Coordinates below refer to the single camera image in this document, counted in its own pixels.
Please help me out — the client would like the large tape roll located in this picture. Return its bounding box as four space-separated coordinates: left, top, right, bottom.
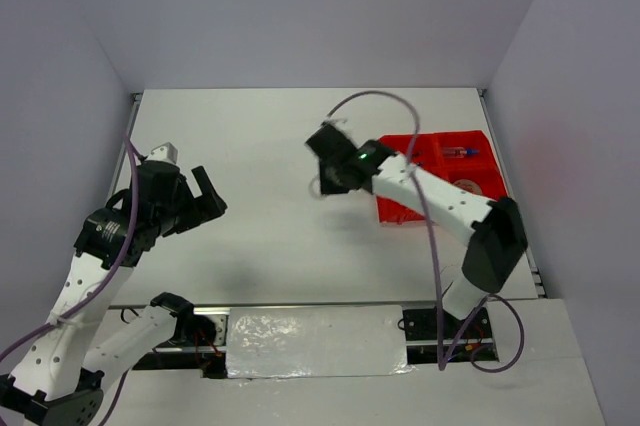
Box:
453 178 483 196

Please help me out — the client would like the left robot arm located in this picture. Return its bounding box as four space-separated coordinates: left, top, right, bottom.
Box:
1 159 227 425

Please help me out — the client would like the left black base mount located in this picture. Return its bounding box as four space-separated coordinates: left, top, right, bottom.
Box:
150 292 227 379

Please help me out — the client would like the red compartment tray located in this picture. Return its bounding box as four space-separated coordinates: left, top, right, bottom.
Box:
376 130 509 224

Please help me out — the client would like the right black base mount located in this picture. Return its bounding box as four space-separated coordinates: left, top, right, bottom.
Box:
397 308 498 365

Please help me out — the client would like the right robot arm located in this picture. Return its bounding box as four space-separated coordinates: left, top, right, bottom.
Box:
306 122 528 337

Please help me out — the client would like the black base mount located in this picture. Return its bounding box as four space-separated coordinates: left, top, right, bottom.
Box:
150 292 227 379
397 308 498 365

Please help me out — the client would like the small clear tape roll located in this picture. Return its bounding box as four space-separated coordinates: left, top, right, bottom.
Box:
308 176 324 200

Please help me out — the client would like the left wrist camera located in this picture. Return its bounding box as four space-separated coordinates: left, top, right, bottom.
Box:
146 142 178 165

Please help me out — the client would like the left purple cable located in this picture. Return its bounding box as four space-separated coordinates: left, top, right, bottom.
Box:
0 133 149 426

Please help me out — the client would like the blue spray bottle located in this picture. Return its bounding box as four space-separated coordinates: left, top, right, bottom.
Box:
441 147 480 158

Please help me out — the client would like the white foil panel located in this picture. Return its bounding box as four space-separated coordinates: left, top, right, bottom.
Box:
226 305 412 379

